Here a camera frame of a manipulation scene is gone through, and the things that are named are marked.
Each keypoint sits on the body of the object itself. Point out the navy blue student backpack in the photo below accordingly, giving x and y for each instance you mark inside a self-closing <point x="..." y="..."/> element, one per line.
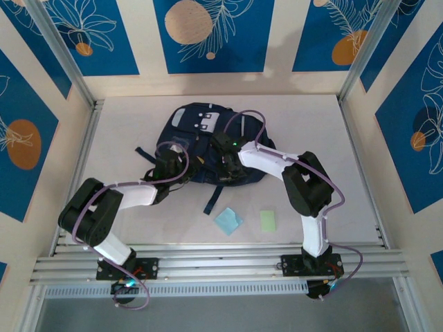
<point x="194" y="121"/>

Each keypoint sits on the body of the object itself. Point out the light blue notepad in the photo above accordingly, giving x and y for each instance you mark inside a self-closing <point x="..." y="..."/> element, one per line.
<point x="229" y="221"/>

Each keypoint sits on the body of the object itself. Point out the green sticky notepad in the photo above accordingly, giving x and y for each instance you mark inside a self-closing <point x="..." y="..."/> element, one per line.
<point x="268" y="220"/>

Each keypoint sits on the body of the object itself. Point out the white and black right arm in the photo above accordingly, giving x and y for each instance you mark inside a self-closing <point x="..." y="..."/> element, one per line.
<point x="266" y="159"/>

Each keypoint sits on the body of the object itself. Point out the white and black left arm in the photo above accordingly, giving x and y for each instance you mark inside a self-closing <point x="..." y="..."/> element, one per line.
<point x="135" y="193"/>

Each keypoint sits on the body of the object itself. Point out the black base controller board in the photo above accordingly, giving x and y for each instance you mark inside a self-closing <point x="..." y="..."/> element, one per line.
<point x="121" y="288"/>
<point x="322" y="290"/>

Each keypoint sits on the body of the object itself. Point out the aluminium mounting rail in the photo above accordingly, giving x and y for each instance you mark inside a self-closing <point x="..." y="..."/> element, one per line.
<point x="221" y="263"/>

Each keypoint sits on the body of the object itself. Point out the aluminium table side rail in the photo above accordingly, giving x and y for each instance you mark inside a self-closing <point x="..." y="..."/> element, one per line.
<point x="363" y="173"/>
<point x="83" y="155"/>

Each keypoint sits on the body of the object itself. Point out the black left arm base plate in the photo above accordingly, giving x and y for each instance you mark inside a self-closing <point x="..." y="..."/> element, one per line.
<point x="149" y="268"/>

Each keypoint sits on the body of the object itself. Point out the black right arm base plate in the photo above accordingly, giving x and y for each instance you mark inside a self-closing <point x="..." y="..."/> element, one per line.
<point x="290" y="264"/>

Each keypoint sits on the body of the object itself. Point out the blue floral wall panel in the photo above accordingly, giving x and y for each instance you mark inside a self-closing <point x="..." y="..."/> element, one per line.
<point x="242" y="34"/>
<point x="2" y="273"/>
<point x="398" y="155"/>
<point x="415" y="20"/>
<point x="114" y="52"/>
<point x="34" y="41"/>
<point x="311" y="34"/>
<point x="20" y="103"/>
<point x="437" y="263"/>

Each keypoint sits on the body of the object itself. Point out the aluminium frame post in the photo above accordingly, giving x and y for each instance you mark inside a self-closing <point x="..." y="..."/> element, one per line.
<point x="373" y="52"/>
<point x="65" y="58"/>

